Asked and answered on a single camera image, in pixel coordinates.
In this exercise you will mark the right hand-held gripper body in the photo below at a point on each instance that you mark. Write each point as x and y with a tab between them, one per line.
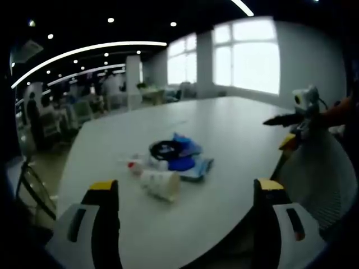
305	98

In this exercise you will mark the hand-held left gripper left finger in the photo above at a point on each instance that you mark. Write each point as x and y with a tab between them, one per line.
84	224

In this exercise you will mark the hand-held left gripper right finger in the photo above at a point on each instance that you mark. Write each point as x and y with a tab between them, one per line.
280	224

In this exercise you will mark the small white red-capped bottle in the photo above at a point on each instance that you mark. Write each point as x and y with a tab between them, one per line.
136	167

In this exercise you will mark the white paper cup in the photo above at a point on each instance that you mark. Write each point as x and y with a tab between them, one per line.
161	185

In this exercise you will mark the blue cloth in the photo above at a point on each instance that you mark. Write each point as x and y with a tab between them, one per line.
190	144

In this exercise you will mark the blue cloth items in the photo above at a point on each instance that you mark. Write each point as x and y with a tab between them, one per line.
200	168

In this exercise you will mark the small white item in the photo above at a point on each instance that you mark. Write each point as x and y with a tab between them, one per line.
157	164

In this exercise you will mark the round dark blue item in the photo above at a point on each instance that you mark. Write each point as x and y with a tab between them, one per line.
181	164

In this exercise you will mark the white tabletop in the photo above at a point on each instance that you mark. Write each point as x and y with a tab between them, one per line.
224	126

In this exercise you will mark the white mesh chair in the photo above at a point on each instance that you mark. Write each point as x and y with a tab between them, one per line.
317	179

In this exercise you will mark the large bright window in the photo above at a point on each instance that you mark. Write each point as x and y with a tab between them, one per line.
248	56

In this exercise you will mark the narrow bright window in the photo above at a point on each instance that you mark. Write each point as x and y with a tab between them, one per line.
181	60

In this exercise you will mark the white pillar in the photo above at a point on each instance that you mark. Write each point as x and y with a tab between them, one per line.
133	81

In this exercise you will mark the long curved ceiling light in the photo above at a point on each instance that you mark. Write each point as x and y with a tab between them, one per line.
84	53

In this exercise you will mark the black frame chair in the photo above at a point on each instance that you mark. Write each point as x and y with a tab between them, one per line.
33	190

